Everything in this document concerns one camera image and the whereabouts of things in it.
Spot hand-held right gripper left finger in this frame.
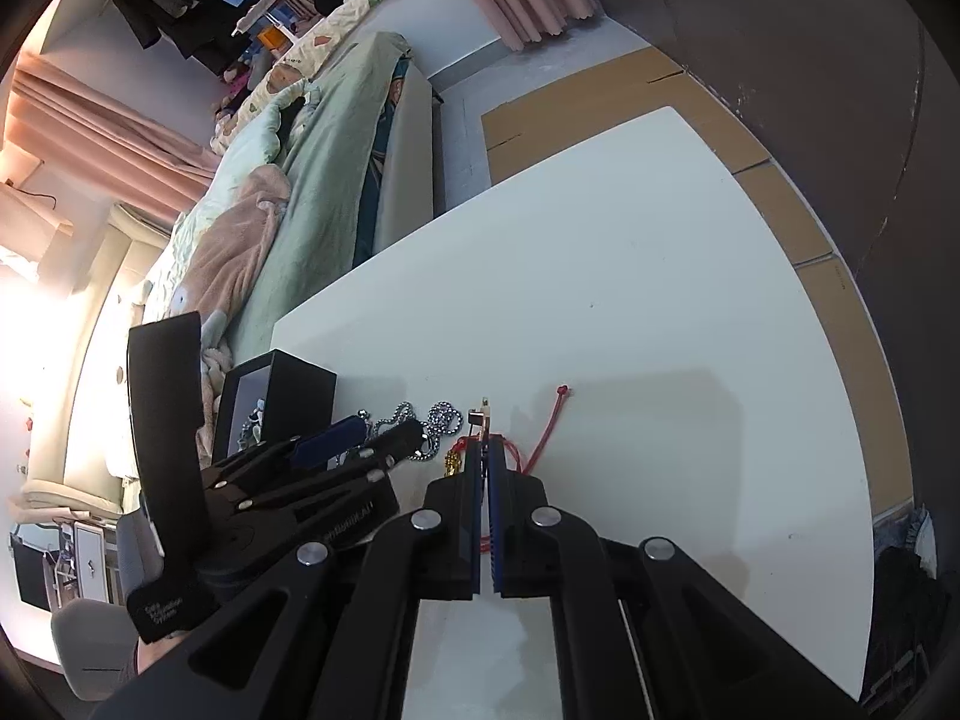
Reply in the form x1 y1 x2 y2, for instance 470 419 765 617
88 438 486 720

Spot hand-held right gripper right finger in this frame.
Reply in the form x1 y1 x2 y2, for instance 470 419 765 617
487 441 880 720

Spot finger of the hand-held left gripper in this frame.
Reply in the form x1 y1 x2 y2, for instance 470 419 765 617
201 415 370 487
225 417 425 535

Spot black box with white lining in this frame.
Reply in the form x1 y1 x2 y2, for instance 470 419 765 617
213 349 338 467

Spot silver ball chain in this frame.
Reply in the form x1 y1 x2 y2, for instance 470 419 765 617
357 399 467 464

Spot red string bracelet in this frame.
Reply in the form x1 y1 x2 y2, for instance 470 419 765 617
448 385 573 482

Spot cream padded headboard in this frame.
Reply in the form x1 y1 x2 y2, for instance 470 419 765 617
13 202 185 515

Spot pink fleece blanket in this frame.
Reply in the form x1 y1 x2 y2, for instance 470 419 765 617
174 163 293 395

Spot cream hanging garment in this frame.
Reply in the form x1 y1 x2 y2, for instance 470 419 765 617
0 184 77 295

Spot grey chair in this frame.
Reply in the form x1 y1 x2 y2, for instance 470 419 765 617
51 598 155 700

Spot bed with green sheet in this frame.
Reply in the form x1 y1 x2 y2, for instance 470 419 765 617
131 31 445 406

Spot pale green quilt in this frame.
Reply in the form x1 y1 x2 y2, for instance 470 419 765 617
208 75 320 192

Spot floral window seat cushion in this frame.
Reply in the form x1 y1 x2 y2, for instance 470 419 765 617
246 0 410 95

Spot dark hanging clothes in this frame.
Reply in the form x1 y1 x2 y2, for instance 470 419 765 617
111 0 257 77

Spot white table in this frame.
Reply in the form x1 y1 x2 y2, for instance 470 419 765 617
480 45 914 515

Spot dark brown wardrobe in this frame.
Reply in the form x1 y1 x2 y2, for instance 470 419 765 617
600 0 960 481

